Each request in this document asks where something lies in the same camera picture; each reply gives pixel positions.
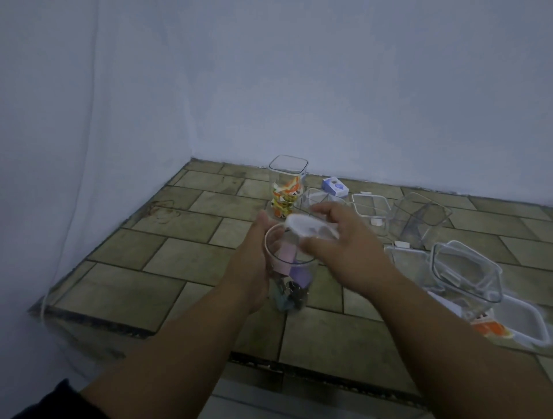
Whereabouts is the person's left hand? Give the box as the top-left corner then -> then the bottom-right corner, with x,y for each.
221,210 -> 286,313

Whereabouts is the person's right hand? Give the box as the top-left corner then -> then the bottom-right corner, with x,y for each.
299,200 -> 399,299

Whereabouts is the pink binder clip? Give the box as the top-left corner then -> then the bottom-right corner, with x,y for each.
276,241 -> 299,277

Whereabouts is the purple binder clip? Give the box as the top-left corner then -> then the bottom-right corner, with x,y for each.
289,264 -> 315,288

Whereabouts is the rectangular white-rimmed lid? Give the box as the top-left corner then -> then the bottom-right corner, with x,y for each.
350,192 -> 392,227

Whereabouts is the black binder clip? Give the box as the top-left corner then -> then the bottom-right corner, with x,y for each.
281,280 -> 310,310

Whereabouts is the small clear plastic container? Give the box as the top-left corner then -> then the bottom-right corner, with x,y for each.
296,186 -> 349,216

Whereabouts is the square clear plastic container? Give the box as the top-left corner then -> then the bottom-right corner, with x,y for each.
387,192 -> 453,251

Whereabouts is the heap of colorful snack packets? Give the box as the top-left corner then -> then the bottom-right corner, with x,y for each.
271,174 -> 303,219

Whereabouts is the tall clear jar with snacks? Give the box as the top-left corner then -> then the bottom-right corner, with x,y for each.
268,154 -> 309,221

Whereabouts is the large tall clear container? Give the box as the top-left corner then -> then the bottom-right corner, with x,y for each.
431,240 -> 504,322

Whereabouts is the orange yellow snack packet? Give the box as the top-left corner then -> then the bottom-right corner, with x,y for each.
471,317 -> 513,340

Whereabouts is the large white-rimmed lid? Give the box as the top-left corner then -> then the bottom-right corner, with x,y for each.
488,295 -> 553,348

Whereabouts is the person's left forearm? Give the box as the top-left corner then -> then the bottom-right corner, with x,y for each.
79,276 -> 260,419

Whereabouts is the person's right forearm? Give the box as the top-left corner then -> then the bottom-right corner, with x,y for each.
365,276 -> 553,419

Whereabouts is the person's black clothing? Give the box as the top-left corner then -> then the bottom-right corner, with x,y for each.
13,379 -> 109,419

